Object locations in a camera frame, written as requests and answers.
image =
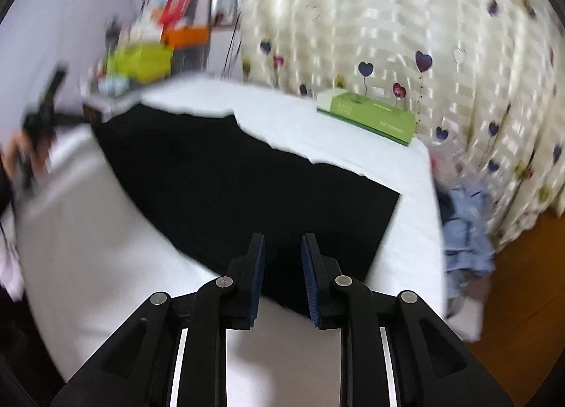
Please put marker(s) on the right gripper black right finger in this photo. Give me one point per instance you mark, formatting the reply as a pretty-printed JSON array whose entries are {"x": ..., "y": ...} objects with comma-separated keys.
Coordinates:
[{"x": 395, "y": 350}]

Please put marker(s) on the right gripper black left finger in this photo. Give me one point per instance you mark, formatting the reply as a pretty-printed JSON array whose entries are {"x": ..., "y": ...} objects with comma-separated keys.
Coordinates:
[{"x": 173, "y": 348}]

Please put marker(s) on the black pants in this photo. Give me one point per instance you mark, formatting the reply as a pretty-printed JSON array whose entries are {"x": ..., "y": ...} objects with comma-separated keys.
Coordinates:
[{"x": 208, "y": 187}]

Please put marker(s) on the person left hand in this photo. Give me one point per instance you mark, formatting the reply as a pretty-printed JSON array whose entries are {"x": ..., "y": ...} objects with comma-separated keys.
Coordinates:
[{"x": 20, "y": 149}]

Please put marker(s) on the lime green shoe box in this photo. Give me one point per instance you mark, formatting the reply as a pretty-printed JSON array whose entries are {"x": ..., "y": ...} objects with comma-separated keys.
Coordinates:
[{"x": 144, "y": 63}]

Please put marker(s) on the blue clothes pile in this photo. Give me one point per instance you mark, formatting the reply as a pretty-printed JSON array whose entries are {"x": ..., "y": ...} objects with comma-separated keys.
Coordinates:
[{"x": 467, "y": 247}]

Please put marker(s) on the orange box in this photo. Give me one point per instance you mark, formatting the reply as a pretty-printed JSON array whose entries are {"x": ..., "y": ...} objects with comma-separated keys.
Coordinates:
[{"x": 185, "y": 37}]

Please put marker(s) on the green and white flat box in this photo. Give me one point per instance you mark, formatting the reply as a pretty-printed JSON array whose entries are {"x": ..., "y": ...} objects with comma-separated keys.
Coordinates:
[{"x": 370, "y": 114}]

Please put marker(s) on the heart pattern cream curtain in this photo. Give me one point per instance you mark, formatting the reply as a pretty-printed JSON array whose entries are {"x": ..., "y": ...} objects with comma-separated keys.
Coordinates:
[{"x": 487, "y": 73}]

